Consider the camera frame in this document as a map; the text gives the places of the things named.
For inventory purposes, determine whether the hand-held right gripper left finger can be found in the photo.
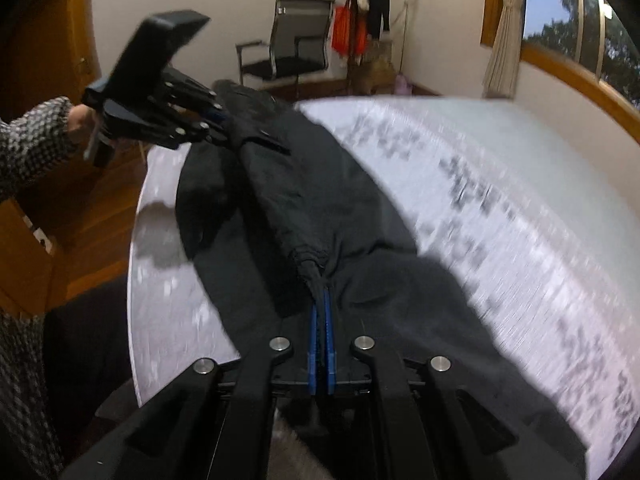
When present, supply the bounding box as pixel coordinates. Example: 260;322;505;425
60;302;323;480

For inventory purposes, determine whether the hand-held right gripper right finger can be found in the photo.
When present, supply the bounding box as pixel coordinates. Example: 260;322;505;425
322;290;588;480

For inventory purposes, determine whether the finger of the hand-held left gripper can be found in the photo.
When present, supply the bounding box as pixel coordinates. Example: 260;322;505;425
145;110;233;150
162;66;226;117

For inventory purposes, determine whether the black jacket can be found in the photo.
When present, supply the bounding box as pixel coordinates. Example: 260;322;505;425
177;80;588;480

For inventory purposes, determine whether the person's left forearm houndstooth sleeve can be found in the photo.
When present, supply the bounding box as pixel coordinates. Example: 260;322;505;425
0;96;76;201

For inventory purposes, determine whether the person's left hand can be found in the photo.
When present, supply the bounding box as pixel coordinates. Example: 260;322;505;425
67;105;97;145

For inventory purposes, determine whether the wooden door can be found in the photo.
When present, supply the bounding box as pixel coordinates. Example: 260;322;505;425
0;0;101;121

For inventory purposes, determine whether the black mesh office chair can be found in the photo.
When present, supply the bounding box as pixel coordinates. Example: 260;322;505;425
235;0;336;86

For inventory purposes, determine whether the orange hanging bag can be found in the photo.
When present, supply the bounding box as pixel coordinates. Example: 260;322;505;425
331;4;369;57

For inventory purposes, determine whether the wooden coat rack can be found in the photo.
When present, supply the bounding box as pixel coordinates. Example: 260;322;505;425
345;0;371;93

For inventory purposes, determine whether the white patterned bed blanket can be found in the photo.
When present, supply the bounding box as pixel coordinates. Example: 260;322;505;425
127;100;640;480

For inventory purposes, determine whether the brown box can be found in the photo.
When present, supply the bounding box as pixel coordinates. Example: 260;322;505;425
365;41;399;94

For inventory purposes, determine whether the person's houndstooth coat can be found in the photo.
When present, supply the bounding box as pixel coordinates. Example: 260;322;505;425
0;305;67;480

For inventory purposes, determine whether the bed with grey sheet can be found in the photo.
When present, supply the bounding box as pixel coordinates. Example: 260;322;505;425
300;95;640;311

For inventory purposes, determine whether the beige curtain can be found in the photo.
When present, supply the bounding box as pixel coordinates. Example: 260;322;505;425
481;0;532;99

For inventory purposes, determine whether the wooden framed window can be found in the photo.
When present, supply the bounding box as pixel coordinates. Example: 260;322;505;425
480;0;640;131

